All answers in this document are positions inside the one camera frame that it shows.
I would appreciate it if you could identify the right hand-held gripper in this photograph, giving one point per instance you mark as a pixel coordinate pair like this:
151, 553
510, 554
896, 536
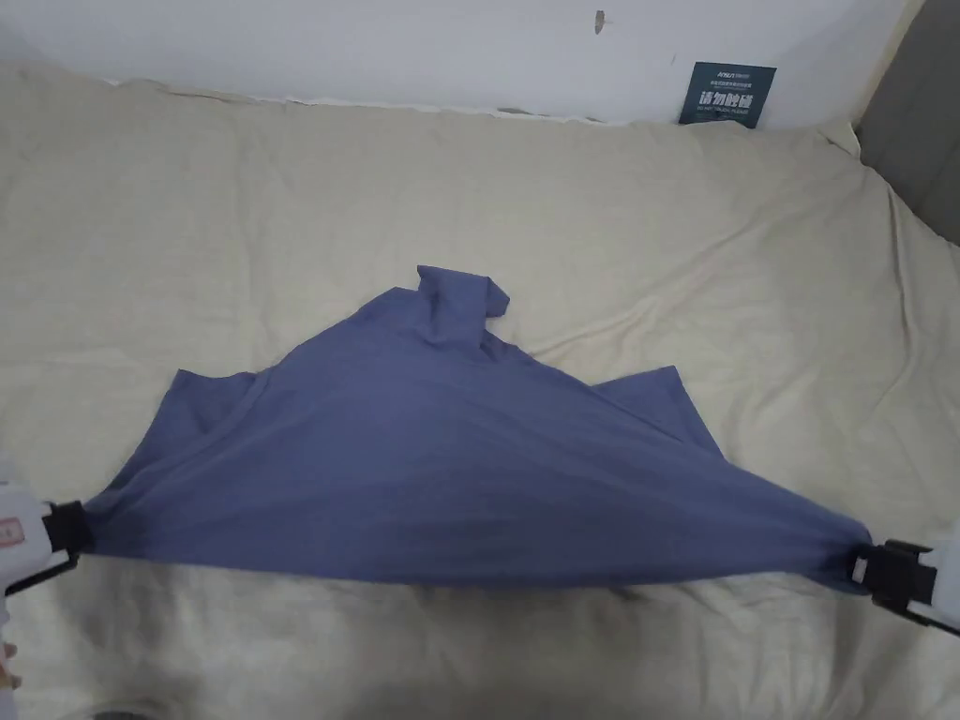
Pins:
946, 592

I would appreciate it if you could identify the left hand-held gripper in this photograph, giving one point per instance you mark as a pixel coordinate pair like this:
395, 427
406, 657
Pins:
19, 525

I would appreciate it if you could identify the blue shirt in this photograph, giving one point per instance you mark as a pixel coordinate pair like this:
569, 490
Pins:
420, 465

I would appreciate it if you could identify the person's left hand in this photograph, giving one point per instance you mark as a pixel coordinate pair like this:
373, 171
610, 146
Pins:
7, 664

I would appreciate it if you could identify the bed with beige sheet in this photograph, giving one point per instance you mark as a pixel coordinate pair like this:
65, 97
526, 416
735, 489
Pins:
615, 225

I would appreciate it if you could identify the grey padded headboard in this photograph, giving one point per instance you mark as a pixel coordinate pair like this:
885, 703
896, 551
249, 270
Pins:
919, 112

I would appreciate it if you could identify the dark printed card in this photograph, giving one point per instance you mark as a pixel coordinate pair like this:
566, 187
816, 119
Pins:
727, 96

